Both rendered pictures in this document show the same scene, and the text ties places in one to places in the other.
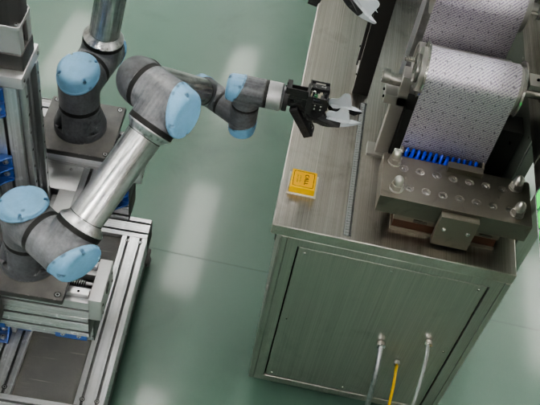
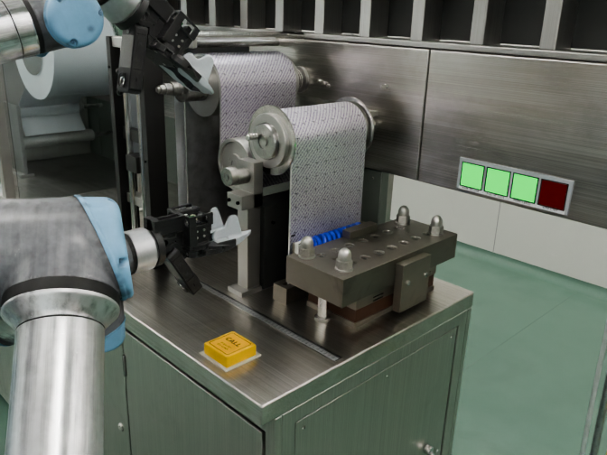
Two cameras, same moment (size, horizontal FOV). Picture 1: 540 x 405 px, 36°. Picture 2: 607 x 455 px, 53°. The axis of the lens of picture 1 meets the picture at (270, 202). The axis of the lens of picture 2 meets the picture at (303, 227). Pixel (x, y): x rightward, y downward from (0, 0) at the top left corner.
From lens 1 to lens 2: 1.40 m
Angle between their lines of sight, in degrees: 46
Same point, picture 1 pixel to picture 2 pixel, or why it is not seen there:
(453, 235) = (415, 284)
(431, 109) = (305, 177)
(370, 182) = (280, 311)
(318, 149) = (194, 320)
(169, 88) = (72, 203)
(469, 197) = (394, 243)
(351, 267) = (352, 404)
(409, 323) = (408, 440)
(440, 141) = (322, 216)
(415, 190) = (357, 261)
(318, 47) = not seen: hidden behind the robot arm
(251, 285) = not seen: outside the picture
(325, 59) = not seen: hidden behind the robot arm
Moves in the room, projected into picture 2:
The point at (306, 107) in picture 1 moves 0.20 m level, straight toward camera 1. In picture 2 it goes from (191, 236) to (262, 273)
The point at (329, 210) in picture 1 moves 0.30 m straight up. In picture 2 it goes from (289, 354) to (294, 202)
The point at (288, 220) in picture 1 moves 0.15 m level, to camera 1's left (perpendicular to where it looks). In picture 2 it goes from (271, 390) to (198, 429)
